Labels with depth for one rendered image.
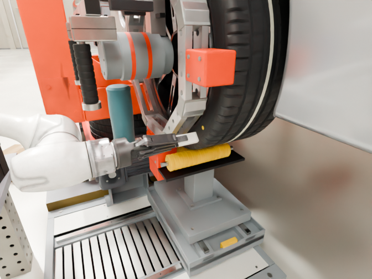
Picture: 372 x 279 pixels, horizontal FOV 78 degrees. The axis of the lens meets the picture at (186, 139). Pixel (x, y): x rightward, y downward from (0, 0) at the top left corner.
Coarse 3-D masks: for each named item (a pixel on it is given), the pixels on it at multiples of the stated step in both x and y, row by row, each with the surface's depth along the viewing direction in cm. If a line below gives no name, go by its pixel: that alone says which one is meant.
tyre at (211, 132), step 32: (224, 0) 49; (256, 0) 51; (288, 0) 56; (224, 32) 51; (256, 32) 52; (256, 64) 54; (224, 96) 56; (256, 96) 60; (192, 128) 75; (224, 128) 64; (256, 128) 73
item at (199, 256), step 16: (160, 208) 112; (176, 224) 103; (240, 224) 98; (256, 224) 101; (176, 240) 92; (208, 240) 95; (224, 240) 95; (240, 240) 92; (256, 240) 97; (192, 256) 88; (208, 256) 86; (224, 256) 91; (192, 272) 85
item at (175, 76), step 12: (168, 0) 86; (168, 12) 91; (168, 24) 84; (168, 36) 83; (192, 48) 73; (156, 84) 100; (168, 84) 102; (192, 84) 74; (168, 96) 100; (168, 108) 96
